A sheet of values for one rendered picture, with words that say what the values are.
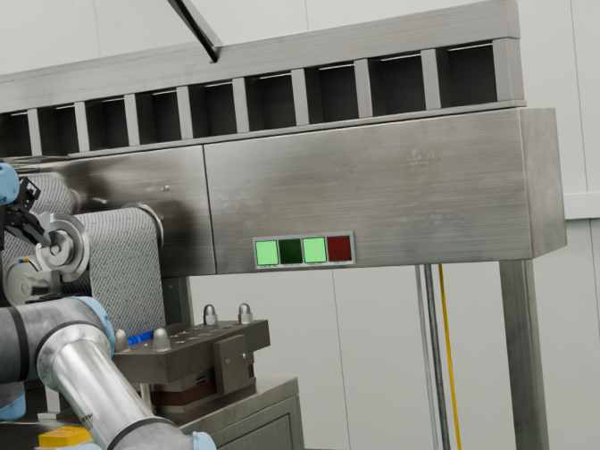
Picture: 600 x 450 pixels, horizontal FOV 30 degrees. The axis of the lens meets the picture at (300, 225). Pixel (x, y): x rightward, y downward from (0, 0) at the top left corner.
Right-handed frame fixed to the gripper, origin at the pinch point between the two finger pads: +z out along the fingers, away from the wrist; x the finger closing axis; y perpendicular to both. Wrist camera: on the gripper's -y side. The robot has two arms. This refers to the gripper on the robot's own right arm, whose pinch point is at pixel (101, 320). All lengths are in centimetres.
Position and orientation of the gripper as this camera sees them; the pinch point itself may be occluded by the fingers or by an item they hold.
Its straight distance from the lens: 238.4
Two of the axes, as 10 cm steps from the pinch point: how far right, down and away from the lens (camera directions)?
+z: 4.8, -1.0, 8.7
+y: -1.0, -9.9, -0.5
